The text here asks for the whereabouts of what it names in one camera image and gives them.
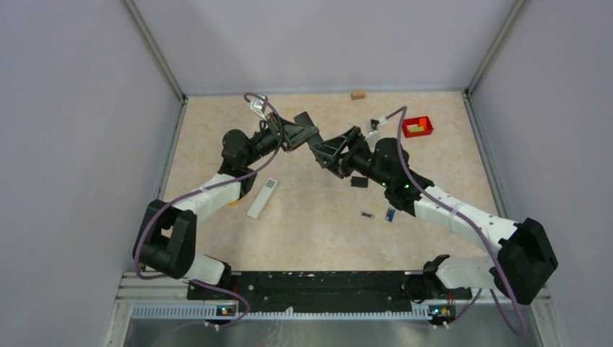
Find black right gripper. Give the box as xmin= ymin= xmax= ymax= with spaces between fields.
xmin=311 ymin=126 xmax=392 ymax=188

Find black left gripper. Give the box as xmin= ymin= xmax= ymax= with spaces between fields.
xmin=243 ymin=111 xmax=319 ymax=166

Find black battery cover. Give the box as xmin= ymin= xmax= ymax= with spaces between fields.
xmin=350 ymin=176 xmax=369 ymax=189

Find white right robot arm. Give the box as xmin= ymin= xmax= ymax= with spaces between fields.
xmin=307 ymin=127 xmax=559 ymax=305

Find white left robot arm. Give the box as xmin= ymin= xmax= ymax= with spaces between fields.
xmin=132 ymin=111 xmax=320 ymax=299

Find white remote control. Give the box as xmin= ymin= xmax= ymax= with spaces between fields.
xmin=247 ymin=178 xmax=278 ymax=219

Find small wooden block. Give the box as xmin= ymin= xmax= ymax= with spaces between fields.
xmin=350 ymin=90 xmax=366 ymax=100

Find red plastic bin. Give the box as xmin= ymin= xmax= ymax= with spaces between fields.
xmin=402 ymin=116 xmax=434 ymax=138

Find blue battery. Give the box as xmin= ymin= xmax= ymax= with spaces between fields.
xmin=385 ymin=208 xmax=395 ymax=223

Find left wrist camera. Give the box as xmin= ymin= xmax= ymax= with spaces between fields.
xmin=249 ymin=94 xmax=268 ymax=121

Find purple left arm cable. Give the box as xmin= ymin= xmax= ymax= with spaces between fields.
xmin=133 ymin=92 xmax=283 ymax=330

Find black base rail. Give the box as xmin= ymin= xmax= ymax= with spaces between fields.
xmin=187 ymin=270 xmax=473 ymax=313

